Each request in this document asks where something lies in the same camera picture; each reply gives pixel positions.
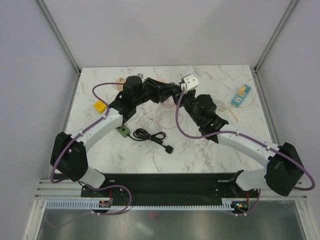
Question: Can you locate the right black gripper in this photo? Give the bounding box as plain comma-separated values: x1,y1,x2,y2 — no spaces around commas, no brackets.
171,85,202,126

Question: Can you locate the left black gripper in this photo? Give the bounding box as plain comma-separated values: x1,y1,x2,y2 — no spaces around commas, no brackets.
134,77,176,107

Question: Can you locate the pink round power strip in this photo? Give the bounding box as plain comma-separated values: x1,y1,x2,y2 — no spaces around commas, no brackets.
156,78,172,84

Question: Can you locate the yellow thin cable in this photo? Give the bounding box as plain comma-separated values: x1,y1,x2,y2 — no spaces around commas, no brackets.
227,77,259,123

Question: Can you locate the beige cube plug adapter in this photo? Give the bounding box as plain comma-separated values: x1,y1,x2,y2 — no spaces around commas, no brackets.
116,77,126,92

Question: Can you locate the green power strip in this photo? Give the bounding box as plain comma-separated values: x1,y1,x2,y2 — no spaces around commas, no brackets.
115,125,131,138

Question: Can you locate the yellow cube plug adapter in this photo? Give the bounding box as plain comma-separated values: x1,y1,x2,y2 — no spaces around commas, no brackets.
93,100,107,114

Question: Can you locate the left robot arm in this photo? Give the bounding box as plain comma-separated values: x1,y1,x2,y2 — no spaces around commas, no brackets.
50,75,182,197

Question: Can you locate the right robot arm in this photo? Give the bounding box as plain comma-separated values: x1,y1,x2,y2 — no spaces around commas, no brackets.
176,89,305,197

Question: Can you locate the teal power strip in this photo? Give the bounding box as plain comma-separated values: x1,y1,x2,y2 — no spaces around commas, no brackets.
231,84,252,108

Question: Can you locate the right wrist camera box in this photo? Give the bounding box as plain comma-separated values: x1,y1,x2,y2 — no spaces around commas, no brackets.
180,73,200,93

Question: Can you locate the black coiled power cord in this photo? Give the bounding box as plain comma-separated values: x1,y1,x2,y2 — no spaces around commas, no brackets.
127,127,174,154

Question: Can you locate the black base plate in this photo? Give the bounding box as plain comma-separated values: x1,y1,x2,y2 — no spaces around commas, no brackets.
81,172,258,205

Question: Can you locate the white slotted cable duct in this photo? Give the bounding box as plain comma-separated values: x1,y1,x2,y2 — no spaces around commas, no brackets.
45,198,249,211

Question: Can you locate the left aluminium frame post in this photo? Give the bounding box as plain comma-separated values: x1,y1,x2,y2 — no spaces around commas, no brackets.
34,0,82,76

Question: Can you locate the aluminium frame post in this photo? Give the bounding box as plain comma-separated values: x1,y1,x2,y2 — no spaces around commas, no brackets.
252,0,300,74
34,0,82,76

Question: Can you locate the right aluminium frame post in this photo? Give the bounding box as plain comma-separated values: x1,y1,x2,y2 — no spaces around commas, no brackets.
252,0,300,74

